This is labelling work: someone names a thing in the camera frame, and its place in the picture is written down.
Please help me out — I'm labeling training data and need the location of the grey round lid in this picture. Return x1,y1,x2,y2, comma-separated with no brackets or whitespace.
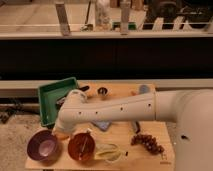
139,85,150,94

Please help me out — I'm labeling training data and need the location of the blue cloth piece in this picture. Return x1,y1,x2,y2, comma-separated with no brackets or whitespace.
93,121,111,131

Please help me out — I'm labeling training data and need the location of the red bowl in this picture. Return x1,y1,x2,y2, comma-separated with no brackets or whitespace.
68,133,95,162

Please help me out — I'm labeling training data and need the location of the bunch of dark grapes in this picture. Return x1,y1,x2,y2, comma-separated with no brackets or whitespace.
131,134,164,155

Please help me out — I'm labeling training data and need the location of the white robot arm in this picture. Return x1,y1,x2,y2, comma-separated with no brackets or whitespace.
54,89,213,171

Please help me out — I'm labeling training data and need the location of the small dark tool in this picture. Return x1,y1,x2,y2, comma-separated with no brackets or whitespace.
132,121,141,134

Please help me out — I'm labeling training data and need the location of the orange apple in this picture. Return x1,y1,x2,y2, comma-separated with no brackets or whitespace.
53,132,69,140

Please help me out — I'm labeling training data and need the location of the purple bowl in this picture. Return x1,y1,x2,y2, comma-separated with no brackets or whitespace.
27,130,59,162

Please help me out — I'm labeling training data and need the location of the green plastic tray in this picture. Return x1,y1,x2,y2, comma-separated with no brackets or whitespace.
38,77,78,127

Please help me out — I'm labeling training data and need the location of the small dark metal cup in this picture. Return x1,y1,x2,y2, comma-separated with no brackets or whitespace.
97,87,108,97

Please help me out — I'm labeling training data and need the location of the green box in background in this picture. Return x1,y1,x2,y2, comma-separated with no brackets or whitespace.
112,21,137,30

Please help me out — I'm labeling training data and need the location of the yellow banana peel toy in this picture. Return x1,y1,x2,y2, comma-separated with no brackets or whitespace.
94,144,126,163

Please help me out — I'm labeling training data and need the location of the wooden table board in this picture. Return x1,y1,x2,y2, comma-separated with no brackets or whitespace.
25,83,175,171

